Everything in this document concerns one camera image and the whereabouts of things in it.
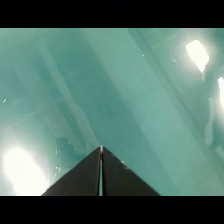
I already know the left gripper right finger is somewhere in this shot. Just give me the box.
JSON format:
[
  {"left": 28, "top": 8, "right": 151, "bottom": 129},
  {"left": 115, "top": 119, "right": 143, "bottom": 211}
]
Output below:
[{"left": 101, "top": 145, "right": 161, "bottom": 197}]

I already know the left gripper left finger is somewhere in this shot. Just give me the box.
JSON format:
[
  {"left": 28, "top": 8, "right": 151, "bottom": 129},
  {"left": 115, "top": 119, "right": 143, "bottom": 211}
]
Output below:
[{"left": 41, "top": 145, "right": 102, "bottom": 197}]

